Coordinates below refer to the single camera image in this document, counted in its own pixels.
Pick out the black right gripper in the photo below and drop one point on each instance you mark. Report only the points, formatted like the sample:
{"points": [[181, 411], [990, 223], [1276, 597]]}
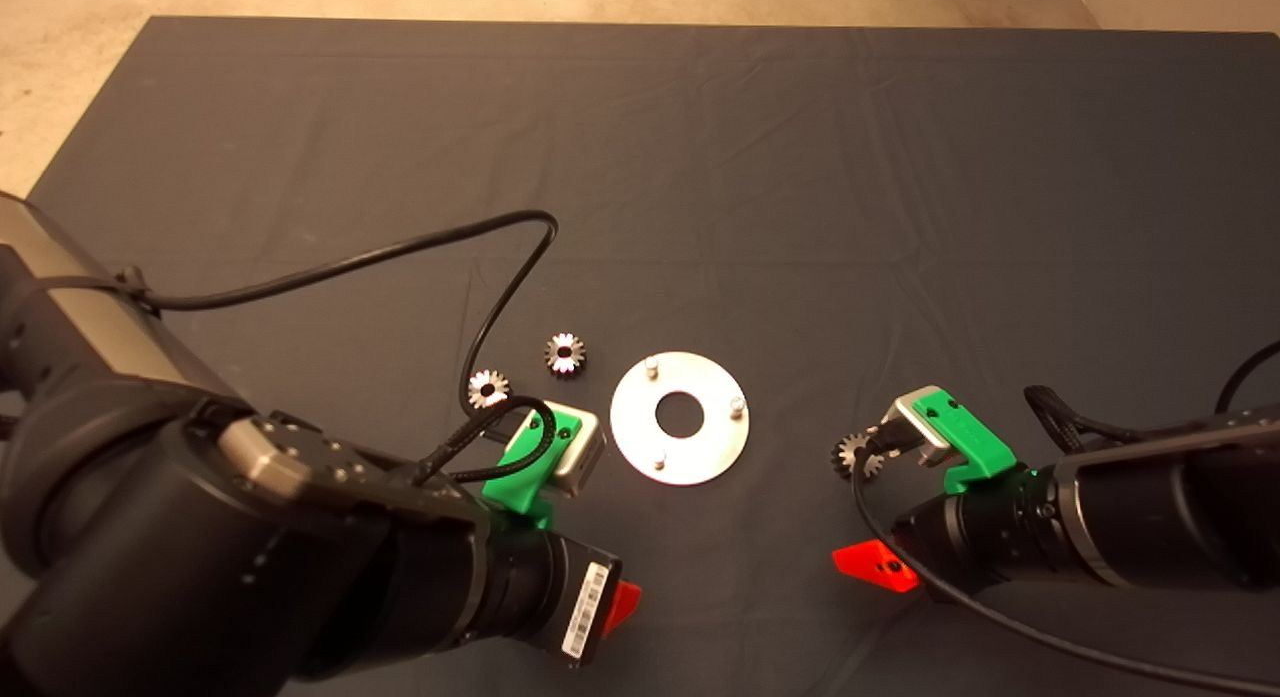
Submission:
{"points": [[970, 542]]}

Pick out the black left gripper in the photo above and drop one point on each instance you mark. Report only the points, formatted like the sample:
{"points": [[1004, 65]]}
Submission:
{"points": [[540, 587]]}

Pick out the small steel planetary gear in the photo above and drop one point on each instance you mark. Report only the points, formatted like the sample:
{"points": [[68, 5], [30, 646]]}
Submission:
{"points": [[578, 362], [499, 389], [845, 457]]}

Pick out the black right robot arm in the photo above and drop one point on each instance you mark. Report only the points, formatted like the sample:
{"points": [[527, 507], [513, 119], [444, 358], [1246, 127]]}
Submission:
{"points": [[1180, 517]]}

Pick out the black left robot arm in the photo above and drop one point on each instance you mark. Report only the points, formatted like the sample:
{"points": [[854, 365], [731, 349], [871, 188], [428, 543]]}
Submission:
{"points": [[200, 537]]}

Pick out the round metal carrier plate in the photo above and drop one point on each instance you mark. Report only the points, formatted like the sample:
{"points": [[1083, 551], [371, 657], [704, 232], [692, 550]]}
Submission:
{"points": [[720, 447]]}

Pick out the dark grey table cloth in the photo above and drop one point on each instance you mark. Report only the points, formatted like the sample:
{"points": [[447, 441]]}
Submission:
{"points": [[700, 177]]}

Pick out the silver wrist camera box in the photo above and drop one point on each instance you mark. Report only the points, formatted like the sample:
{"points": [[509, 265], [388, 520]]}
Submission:
{"points": [[585, 462], [905, 417]]}

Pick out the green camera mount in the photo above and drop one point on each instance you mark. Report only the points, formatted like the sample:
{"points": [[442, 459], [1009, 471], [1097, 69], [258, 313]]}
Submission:
{"points": [[510, 482], [970, 437]]}

